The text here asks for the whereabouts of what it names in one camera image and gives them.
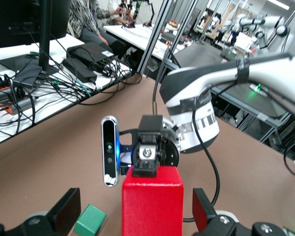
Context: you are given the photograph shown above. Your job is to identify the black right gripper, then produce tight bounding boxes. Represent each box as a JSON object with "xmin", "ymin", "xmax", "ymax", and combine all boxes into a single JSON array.
[{"xmin": 132, "ymin": 115, "xmax": 180, "ymax": 178}]

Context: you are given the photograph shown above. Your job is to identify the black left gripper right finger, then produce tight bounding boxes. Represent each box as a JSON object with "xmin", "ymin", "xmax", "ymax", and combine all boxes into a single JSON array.
[{"xmin": 192, "ymin": 188, "xmax": 288, "ymax": 236}]

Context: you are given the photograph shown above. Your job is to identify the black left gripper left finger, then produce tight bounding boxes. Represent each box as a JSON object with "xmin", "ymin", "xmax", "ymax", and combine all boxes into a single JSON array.
[{"xmin": 0, "ymin": 188, "xmax": 81, "ymax": 236}]

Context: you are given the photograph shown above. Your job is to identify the red wooden block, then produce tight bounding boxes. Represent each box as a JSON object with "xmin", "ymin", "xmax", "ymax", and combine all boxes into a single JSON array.
[{"xmin": 121, "ymin": 166, "xmax": 184, "ymax": 236}]

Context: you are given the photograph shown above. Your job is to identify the green wooden block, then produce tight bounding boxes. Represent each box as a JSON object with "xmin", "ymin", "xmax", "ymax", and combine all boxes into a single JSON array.
[{"xmin": 73, "ymin": 204, "xmax": 107, "ymax": 236}]

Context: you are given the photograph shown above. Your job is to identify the white side table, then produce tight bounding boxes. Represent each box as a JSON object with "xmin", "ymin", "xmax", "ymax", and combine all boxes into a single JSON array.
[{"xmin": 0, "ymin": 33, "xmax": 133, "ymax": 148}]

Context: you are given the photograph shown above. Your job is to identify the orange black power strip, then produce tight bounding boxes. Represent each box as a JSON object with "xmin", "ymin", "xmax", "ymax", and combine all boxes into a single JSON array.
[
  {"xmin": 0, "ymin": 83, "xmax": 14, "ymax": 103},
  {"xmin": 3, "ymin": 97, "xmax": 37, "ymax": 116}
]

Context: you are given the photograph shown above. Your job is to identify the black flat box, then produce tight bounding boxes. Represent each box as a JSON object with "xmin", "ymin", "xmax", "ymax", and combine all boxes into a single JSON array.
[{"xmin": 62, "ymin": 58, "xmax": 98, "ymax": 84}]

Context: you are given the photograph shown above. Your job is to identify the black lab table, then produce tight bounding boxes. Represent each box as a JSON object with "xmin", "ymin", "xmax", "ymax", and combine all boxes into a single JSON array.
[{"xmin": 173, "ymin": 41, "xmax": 239, "ymax": 73}]

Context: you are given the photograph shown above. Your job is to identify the black laptop with red logo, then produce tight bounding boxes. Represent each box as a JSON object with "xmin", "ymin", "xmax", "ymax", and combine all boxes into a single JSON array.
[{"xmin": 66, "ymin": 41, "xmax": 114, "ymax": 65}]

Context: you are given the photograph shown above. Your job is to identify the silver device with green light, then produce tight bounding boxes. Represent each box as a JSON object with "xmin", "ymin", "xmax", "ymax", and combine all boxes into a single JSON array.
[{"xmin": 249, "ymin": 83, "xmax": 270, "ymax": 96}]

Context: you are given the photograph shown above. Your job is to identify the white lab table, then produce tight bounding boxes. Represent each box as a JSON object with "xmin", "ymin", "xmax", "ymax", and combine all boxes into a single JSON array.
[{"xmin": 103, "ymin": 23, "xmax": 187, "ymax": 62}]

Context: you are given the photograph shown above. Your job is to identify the seated person white shirt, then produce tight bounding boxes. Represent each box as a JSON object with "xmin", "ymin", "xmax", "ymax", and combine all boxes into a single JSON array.
[{"xmin": 107, "ymin": 0, "xmax": 136, "ymax": 25}]

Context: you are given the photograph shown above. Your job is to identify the seated person patterned shirt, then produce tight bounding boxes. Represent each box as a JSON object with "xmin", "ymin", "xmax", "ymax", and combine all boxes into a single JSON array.
[{"xmin": 67, "ymin": 0, "xmax": 128, "ymax": 59}]

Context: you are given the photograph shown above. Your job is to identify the black computer monitor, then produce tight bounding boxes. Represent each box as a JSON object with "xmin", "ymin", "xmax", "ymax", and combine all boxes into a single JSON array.
[{"xmin": 0, "ymin": 0, "xmax": 72, "ymax": 87}]

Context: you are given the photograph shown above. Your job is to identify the black right camera bracket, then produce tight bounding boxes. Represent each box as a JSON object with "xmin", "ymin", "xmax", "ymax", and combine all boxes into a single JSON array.
[{"xmin": 119, "ymin": 129, "xmax": 140, "ymax": 177}]

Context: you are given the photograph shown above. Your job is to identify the black looped gripper cable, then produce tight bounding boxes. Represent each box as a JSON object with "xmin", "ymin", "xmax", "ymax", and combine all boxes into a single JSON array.
[{"xmin": 183, "ymin": 81, "xmax": 239, "ymax": 223}]

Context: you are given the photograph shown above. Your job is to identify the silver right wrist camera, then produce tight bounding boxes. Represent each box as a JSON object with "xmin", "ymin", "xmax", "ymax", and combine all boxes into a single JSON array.
[{"xmin": 100, "ymin": 115, "xmax": 120, "ymax": 187}]

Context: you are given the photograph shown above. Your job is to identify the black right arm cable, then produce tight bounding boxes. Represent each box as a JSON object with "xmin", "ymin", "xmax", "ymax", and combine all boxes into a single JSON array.
[{"xmin": 152, "ymin": 48, "xmax": 173, "ymax": 116}]

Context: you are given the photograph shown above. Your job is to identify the teal cable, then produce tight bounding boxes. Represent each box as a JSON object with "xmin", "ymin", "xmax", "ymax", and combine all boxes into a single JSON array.
[{"xmin": 75, "ymin": 80, "xmax": 92, "ymax": 98}]

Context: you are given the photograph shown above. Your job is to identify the aluminium frame post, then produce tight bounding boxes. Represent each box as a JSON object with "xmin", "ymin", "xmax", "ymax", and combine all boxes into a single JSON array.
[{"xmin": 137, "ymin": 0, "xmax": 175, "ymax": 76}]

